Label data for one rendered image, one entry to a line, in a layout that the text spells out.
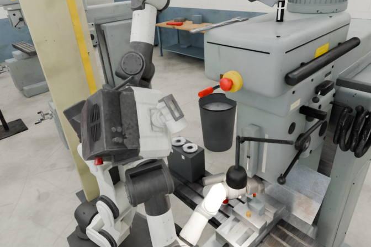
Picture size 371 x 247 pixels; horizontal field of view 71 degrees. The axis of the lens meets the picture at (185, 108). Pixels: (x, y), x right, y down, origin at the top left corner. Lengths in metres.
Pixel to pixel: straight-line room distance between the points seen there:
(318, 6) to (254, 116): 0.42
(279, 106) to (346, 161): 0.68
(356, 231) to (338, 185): 1.34
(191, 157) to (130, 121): 0.69
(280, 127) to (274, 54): 0.31
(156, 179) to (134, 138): 0.15
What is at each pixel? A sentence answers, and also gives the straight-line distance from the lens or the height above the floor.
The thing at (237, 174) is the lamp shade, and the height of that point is 1.45.
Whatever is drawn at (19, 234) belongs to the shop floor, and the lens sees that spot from 3.07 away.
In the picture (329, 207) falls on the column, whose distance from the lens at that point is 1.64.
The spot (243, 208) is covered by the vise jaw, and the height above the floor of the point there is 1.04.
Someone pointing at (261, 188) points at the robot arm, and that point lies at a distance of 1.14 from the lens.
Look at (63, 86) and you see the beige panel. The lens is 2.34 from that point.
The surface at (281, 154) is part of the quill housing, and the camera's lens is 0.97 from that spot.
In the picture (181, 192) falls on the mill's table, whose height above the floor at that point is 0.93.
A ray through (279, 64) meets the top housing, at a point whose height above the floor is 1.83.
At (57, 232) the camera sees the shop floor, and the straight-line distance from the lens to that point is 2.89.
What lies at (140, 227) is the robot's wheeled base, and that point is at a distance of 1.91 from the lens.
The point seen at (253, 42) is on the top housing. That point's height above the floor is 1.88.
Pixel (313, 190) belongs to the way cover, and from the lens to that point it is 1.55.
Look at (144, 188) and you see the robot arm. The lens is 0.89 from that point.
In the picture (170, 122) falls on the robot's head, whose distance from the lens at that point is 0.86.
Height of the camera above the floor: 2.04
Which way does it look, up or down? 28 degrees down
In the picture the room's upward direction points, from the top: 4 degrees counter-clockwise
